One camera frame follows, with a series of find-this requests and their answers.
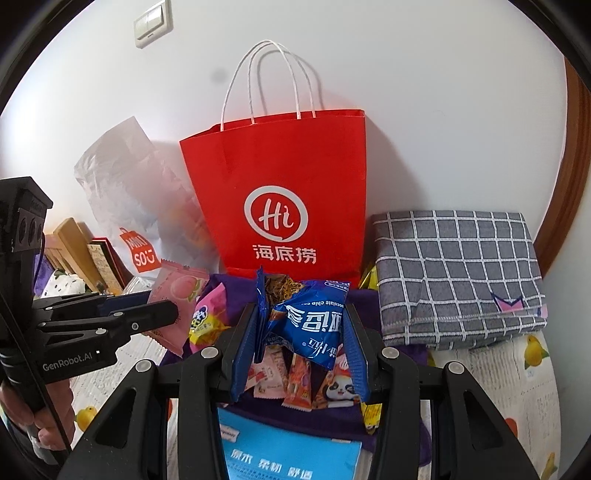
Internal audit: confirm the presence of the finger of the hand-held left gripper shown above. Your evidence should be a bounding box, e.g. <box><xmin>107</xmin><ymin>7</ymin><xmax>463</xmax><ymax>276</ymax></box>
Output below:
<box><xmin>32</xmin><ymin>292</ymin><xmax>160</xmax><ymax>320</ymax></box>
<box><xmin>39</xmin><ymin>300</ymin><xmax>180</xmax><ymax>344</ymax></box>

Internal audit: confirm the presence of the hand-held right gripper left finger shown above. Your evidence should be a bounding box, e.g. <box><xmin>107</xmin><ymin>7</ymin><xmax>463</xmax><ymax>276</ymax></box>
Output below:
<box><xmin>58</xmin><ymin>302</ymin><xmax>262</xmax><ymax>480</ymax></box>

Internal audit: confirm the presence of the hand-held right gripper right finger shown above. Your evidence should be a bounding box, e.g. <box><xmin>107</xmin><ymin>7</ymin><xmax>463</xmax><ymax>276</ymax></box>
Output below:
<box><xmin>342</xmin><ymin>302</ymin><xmax>541</xmax><ymax>480</ymax></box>

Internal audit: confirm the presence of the pale pink snack packet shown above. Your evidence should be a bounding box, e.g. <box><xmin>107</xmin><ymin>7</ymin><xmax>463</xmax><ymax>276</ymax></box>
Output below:
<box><xmin>245</xmin><ymin>346</ymin><xmax>289</xmax><ymax>398</ymax></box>

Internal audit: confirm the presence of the pink panda snack packet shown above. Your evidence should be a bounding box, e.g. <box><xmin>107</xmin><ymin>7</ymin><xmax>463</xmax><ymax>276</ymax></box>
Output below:
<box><xmin>313</xmin><ymin>364</ymin><xmax>363</xmax><ymax>409</ymax></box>

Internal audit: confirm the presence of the pink peach snack packet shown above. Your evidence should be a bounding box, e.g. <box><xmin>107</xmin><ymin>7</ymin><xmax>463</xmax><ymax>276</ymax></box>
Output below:
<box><xmin>147</xmin><ymin>261</ymin><xmax>209</xmax><ymax>356</ymax></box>

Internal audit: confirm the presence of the blue cookie packet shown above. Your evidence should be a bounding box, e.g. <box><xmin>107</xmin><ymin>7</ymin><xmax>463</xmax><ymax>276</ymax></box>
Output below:
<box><xmin>231</xmin><ymin>268</ymin><xmax>370</xmax><ymax>402</ymax></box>

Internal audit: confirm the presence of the red snack packet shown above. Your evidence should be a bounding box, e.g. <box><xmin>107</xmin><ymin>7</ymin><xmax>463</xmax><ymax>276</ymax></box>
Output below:
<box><xmin>281</xmin><ymin>353</ymin><xmax>315</xmax><ymax>409</ymax></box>

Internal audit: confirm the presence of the person's left hand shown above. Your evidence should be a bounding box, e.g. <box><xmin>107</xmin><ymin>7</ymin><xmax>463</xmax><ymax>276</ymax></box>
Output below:
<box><xmin>0</xmin><ymin>379</ymin><xmax>77</xmax><ymax>464</ymax></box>

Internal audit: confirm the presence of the white spotted pillow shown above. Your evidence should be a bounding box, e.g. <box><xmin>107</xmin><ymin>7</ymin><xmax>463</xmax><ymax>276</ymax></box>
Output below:
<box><xmin>41</xmin><ymin>272</ymin><xmax>88</xmax><ymax>301</ymax></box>

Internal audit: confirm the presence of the patterned brown book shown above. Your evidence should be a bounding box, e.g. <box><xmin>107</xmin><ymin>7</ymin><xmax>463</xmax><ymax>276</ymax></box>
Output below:
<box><xmin>87</xmin><ymin>237</ymin><xmax>132</xmax><ymax>296</ymax></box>

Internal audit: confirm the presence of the purple towel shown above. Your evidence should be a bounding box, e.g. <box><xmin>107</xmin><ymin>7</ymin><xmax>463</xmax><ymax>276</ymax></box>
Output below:
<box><xmin>182</xmin><ymin>272</ymin><xmax>430</xmax><ymax>450</ymax></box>

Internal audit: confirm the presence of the white plastic shopping bag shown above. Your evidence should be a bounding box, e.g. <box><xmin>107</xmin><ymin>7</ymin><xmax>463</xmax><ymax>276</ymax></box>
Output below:
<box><xmin>74</xmin><ymin>116</ymin><xmax>220</xmax><ymax>278</ymax></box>

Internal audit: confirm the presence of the blue tissue pack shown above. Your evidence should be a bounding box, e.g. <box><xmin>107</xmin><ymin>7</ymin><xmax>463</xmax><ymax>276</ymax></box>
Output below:
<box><xmin>217</xmin><ymin>406</ymin><xmax>363</xmax><ymax>480</ymax></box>

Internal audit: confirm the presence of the grey checked folded cloth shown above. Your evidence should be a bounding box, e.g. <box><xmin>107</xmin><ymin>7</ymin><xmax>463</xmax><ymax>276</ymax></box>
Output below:
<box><xmin>372</xmin><ymin>210</ymin><xmax>549</xmax><ymax>350</ymax></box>

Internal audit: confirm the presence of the red paper bag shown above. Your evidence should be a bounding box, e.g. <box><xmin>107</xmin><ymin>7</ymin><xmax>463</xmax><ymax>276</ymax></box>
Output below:
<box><xmin>179</xmin><ymin>41</ymin><xmax>366</xmax><ymax>289</ymax></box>

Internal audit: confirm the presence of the brown wooden door frame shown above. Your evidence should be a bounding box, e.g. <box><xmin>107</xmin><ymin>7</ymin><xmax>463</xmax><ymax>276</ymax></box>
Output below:
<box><xmin>536</xmin><ymin>55</ymin><xmax>591</xmax><ymax>278</ymax></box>

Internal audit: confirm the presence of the white wall light switch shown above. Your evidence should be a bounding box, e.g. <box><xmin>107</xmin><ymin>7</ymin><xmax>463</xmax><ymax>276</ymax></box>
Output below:
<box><xmin>134</xmin><ymin>0</ymin><xmax>174</xmax><ymax>49</ymax></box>

